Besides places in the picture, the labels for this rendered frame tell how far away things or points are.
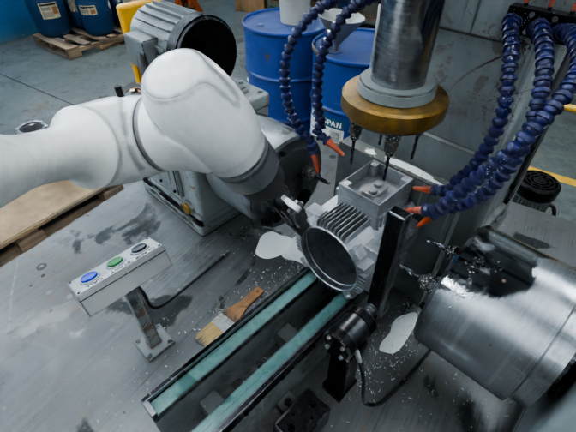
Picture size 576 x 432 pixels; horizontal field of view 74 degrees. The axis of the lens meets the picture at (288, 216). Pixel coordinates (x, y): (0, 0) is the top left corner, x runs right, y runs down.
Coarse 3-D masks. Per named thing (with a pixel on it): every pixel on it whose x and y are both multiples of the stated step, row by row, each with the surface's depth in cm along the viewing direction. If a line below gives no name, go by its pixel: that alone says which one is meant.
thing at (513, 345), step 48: (432, 240) 77; (480, 240) 63; (432, 288) 67; (480, 288) 59; (528, 288) 57; (432, 336) 64; (480, 336) 58; (528, 336) 55; (480, 384) 64; (528, 384) 56
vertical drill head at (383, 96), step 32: (384, 0) 55; (416, 0) 52; (384, 32) 57; (416, 32) 55; (384, 64) 60; (416, 64) 58; (352, 96) 64; (384, 96) 60; (416, 96) 60; (448, 96) 65; (352, 128) 69; (384, 128) 61; (416, 128) 60; (352, 160) 74
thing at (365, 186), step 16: (352, 176) 80; (368, 176) 84; (400, 176) 80; (352, 192) 76; (368, 192) 78; (384, 192) 79; (400, 192) 77; (368, 208) 75; (384, 208) 75; (384, 224) 79
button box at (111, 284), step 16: (144, 240) 78; (128, 256) 74; (144, 256) 72; (160, 256) 74; (112, 272) 69; (128, 272) 71; (144, 272) 73; (160, 272) 75; (80, 288) 68; (96, 288) 67; (112, 288) 69; (128, 288) 71; (80, 304) 71; (96, 304) 68
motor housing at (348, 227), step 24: (336, 216) 77; (360, 216) 76; (312, 240) 86; (336, 240) 91; (360, 240) 75; (408, 240) 82; (312, 264) 87; (336, 264) 88; (360, 264) 74; (336, 288) 83; (360, 288) 76
